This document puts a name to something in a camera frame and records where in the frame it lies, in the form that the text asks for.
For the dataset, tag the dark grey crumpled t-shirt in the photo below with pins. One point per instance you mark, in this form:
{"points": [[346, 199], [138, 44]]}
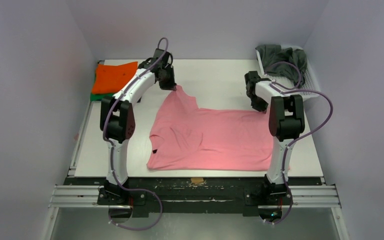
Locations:
{"points": [[288, 62]]}

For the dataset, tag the orange folded t-shirt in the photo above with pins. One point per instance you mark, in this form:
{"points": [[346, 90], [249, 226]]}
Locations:
{"points": [[112, 78]]}

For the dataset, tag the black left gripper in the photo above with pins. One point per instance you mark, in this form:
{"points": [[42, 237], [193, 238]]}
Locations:
{"points": [[171, 85]]}

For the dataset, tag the pink t-shirt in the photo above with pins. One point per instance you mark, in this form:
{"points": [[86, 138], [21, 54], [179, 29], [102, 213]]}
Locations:
{"points": [[185, 136]]}

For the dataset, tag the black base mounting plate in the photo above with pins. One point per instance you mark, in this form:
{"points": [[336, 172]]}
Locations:
{"points": [[182, 195]]}

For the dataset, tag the green folded t-shirt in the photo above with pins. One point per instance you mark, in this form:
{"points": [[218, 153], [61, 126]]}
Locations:
{"points": [[93, 97]]}

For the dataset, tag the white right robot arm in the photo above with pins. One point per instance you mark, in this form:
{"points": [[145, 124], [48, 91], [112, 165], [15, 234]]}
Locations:
{"points": [[286, 122]]}

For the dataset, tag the aluminium frame rail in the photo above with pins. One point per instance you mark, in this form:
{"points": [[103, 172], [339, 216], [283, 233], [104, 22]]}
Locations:
{"points": [[86, 196]]}

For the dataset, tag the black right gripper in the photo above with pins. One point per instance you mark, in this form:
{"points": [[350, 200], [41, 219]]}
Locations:
{"points": [[258, 102]]}

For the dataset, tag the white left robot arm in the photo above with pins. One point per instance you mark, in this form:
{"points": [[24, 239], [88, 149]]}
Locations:
{"points": [[117, 119]]}

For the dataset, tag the brown tape piece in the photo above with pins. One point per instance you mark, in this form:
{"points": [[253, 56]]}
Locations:
{"points": [[197, 180]]}

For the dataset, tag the white plastic basket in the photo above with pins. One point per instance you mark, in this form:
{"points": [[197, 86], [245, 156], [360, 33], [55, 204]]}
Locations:
{"points": [[310, 80]]}

